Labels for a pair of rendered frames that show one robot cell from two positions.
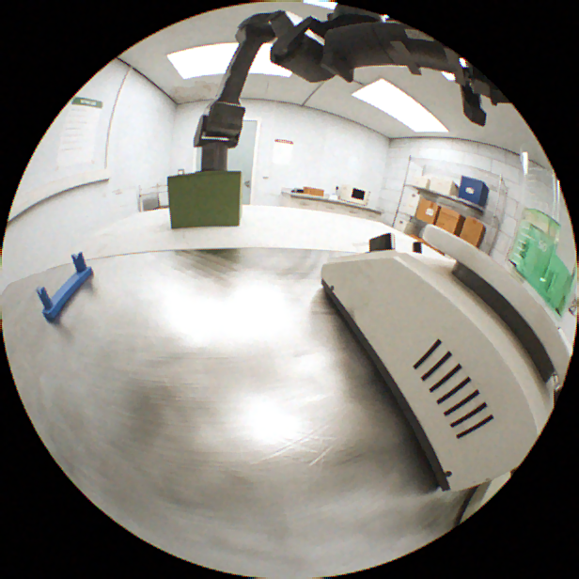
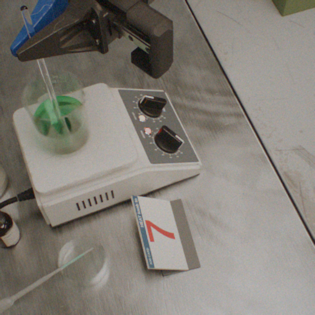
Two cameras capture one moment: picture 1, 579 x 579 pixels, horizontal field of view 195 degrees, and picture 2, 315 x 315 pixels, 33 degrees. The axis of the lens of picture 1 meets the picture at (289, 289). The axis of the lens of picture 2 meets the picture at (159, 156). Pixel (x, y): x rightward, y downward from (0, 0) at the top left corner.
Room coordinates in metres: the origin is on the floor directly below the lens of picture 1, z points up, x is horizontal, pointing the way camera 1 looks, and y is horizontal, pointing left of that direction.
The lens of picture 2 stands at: (0.14, -0.47, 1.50)
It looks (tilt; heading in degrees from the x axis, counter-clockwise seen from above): 60 degrees down; 90
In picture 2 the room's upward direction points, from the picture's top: 3 degrees counter-clockwise
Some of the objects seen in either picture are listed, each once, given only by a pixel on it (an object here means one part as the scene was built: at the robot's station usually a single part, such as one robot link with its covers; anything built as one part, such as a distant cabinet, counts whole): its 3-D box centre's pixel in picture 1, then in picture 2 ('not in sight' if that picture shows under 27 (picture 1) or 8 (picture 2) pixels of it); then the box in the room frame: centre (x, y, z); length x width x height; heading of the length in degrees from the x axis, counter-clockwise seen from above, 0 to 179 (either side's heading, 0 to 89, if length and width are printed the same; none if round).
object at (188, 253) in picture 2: not in sight; (165, 231); (0.14, -0.23, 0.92); 0.09 x 0.06 x 0.04; 101
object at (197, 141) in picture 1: (218, 133); not in sight; (0.36, 0.19, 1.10); 0.09 x 0.07 x 0.06; 137
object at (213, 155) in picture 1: (213, 159); not in sight; (0.35, 0.19, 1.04); 0.07 x 0.07 x 0.06; 9
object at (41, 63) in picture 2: not in sight; (48, 84); (0.03, -0.15, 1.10); 0.01 x 0.01 x 0.20
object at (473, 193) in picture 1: (439, 231); not in sight; (1.88, -1.81, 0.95); 1.43 x 0.41 x 1.90; 17
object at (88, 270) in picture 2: not in sight; (83, 262); (0.04, -0.26, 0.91); 0.06 x 0.06 x 0.02
